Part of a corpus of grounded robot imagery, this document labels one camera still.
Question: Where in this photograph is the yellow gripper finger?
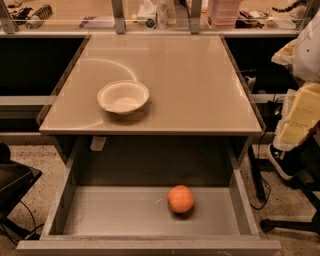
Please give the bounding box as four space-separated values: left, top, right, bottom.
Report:
273 82 320 151

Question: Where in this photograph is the orange fruit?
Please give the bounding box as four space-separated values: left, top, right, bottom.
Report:
168 185 194 214

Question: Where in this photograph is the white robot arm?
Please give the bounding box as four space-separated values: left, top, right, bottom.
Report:
271 10 320 151

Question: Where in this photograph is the beige counter cabinet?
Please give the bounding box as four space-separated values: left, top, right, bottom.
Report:
40 34 264 156

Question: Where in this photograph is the open grey top drawer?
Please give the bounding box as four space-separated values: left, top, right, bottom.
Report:
18 136 281 256

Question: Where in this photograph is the black and white sneaker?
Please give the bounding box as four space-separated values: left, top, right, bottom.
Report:
267 144 293 181

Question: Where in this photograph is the black office chair base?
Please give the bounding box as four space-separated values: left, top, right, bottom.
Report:
248 133 320 234

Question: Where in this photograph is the pink stacked container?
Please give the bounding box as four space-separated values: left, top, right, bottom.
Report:
207 0 241 29

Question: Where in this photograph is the white paper bowl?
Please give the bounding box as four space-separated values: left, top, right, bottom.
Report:
97 80 150 115

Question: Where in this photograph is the white tape roll device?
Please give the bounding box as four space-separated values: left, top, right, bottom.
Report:
137 0 157 29

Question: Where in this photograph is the black coiled spring tool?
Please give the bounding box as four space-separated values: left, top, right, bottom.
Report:
25 5 53 29

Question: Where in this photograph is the black bin at left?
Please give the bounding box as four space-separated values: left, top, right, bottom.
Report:
0 142 42 222

